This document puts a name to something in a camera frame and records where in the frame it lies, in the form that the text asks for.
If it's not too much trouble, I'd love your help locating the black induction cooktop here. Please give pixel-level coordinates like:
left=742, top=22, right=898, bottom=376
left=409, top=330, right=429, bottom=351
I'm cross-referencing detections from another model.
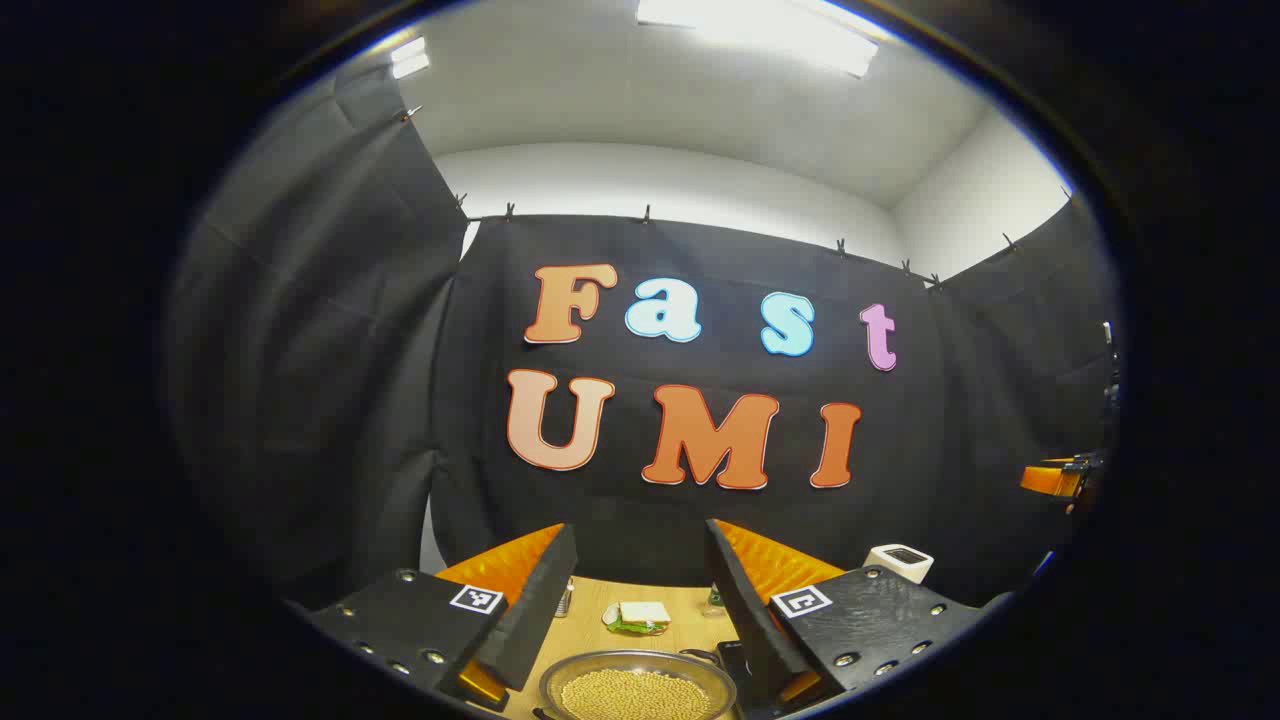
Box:
left=716, top=640, right=751, bottom=701

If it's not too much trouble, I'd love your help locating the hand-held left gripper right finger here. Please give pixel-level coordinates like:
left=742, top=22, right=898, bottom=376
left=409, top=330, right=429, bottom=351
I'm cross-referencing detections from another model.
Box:
left=704, top=518, right=986, bottom=716

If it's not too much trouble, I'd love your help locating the sandwich with lettuce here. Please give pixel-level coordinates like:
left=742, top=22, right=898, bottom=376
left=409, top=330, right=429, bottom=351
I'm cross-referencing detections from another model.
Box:
left=603, top=601, right=673, bottom=636

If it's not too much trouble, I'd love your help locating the black backdrop cloth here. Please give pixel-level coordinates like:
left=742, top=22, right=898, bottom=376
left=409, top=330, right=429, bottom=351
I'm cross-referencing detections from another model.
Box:
left=165, top=60, right=1121, bottom=611

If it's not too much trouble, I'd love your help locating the steel pot with soybeans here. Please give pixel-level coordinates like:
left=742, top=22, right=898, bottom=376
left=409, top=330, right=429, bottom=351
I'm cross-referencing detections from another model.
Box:
left=536, top=648, right=739, bottom=720

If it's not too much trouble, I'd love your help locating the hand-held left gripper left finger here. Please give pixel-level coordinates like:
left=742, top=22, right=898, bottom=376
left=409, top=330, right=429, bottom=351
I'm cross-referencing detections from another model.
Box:
left=285, top=522, right=579, bottom=713

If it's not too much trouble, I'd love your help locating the white toaster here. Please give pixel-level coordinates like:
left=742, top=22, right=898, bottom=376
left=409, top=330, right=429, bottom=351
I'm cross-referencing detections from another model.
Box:
left=865, top=544, right=935, bottom=584

